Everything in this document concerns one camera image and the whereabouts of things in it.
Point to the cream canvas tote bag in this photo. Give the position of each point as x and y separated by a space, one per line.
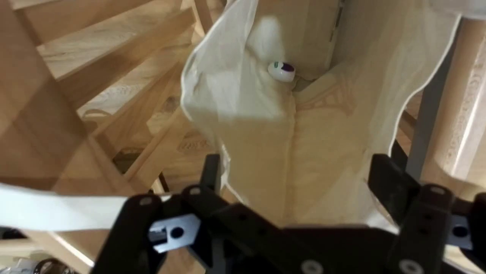
329 127

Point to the wooden chair holding bag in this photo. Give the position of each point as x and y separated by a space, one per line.
77 50

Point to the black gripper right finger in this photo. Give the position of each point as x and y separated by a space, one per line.
392 184

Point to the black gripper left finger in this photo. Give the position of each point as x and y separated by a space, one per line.
210 175

